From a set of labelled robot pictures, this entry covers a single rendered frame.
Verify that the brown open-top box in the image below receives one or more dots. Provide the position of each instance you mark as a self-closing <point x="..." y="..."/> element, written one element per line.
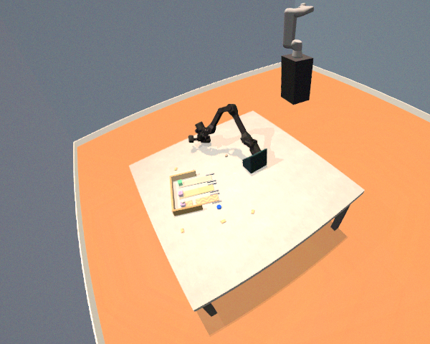
<point x="184" y="187"/>

